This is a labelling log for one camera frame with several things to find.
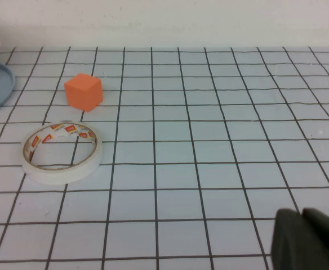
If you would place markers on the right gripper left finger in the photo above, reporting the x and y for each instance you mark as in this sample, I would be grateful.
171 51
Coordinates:
291 247

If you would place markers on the white tape roll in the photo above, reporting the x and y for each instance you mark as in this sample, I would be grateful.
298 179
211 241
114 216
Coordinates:
60 175

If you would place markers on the orange cube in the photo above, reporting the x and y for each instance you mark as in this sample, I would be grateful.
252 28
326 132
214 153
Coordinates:
82 92

